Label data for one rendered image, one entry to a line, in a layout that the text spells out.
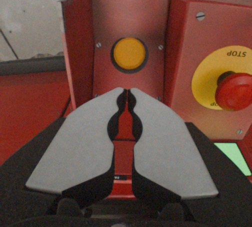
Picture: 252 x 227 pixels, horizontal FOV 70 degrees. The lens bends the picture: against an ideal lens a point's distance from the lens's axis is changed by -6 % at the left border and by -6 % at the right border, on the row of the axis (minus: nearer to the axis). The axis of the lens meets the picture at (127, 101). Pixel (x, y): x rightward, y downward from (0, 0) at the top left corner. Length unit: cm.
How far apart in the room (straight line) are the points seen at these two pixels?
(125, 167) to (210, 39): 15
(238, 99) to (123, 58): 13
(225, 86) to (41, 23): 98
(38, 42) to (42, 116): 56
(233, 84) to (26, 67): 106
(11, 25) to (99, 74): 94
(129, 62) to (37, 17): 87
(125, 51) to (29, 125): 44
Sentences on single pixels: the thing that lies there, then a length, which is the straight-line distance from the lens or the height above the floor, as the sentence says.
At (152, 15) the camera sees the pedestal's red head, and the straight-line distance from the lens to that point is 24.
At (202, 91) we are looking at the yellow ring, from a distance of 20.
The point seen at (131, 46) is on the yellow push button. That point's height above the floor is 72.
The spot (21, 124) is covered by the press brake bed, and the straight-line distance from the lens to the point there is 63.
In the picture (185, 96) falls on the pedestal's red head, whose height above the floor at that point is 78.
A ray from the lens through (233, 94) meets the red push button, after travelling 18.
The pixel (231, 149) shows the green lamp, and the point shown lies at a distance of 25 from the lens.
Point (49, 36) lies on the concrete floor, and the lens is 107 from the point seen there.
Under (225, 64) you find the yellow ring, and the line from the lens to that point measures 20.
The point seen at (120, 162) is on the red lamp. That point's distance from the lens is 21.
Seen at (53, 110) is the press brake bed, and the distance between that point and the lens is 63.
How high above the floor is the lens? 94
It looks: 54 degrees down
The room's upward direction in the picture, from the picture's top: 177 degrees counter-clockwise
